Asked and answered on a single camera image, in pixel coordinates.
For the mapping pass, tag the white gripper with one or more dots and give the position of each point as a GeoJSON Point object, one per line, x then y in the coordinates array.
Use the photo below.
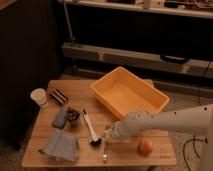
{"type": "Point", "coordinates": [111, 132]}

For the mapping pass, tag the blue grey cloth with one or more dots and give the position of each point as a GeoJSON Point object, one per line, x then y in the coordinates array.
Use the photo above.
{"type": "Point", "coordinates": [62, 147]}

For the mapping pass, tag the silver metal fork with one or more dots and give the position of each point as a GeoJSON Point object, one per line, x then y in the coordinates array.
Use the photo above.
{"type": "Point", "coordinates": [105, 149]}

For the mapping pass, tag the yellow plastic bin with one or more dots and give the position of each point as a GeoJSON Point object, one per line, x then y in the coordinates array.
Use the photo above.
{"type": "Point", "coordinates": [121, 92]}

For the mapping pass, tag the wooden shelf with clutter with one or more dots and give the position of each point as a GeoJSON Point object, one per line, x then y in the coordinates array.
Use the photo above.
{"type": "Point", "coordinates": [139, 8]}

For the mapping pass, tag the orange fruit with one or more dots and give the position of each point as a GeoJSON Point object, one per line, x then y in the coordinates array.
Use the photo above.
{"type": "Point", "coordinates": [145, 147]}

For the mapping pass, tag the black handle on rail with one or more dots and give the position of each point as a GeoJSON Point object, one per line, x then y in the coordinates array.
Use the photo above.
{"type": "Point", "coordinates": [171, 59]}

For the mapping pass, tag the small dark cup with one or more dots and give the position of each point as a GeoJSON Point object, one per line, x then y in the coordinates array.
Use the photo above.
{"type": "Point", "coordinates": [73, 117]}

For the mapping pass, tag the grey metal rail base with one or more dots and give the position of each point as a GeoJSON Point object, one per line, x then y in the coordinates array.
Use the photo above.
{"type": "Point", "coordinates": [136, 59]}

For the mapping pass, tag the white paper cup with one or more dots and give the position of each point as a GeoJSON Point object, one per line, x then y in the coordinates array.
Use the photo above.
{"type": "Point", "coordinates": [39, 96]}

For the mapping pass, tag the blue grey sponge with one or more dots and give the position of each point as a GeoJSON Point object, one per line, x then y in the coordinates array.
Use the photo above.
{"type": "Point", "coordinates": [60, 119]}

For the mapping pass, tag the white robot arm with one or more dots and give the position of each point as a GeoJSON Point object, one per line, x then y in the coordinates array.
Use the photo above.
{"type": "Point", "coordinates": [195, 120]}

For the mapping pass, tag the grey vertical pole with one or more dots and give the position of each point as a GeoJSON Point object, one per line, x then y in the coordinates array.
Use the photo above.
{"type": "Point", "coordinates": [72, 38]}

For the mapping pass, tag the brown striped block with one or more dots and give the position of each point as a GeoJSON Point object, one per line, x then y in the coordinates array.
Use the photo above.
{"type": "Point", "coordinates": [59, 97]}

